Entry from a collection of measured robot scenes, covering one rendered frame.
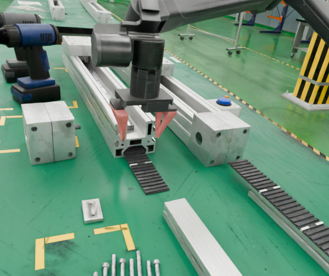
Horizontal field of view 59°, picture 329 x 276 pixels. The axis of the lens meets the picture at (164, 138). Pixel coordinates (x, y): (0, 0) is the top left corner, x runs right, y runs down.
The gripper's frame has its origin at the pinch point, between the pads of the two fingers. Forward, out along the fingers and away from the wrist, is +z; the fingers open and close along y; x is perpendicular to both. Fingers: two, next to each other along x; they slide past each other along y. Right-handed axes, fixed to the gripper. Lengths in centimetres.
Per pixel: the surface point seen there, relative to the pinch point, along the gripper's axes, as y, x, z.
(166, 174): -4.5, 5.4, 7.1
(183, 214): -0.6, 20.2, 4.1
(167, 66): -21.8, -35.9, -4.5
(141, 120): -2.5, -6.6, -0.1
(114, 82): -2.4, -30.0, -1.3
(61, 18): -7, -203, 6
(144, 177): 0.5, 5.5, 6.9
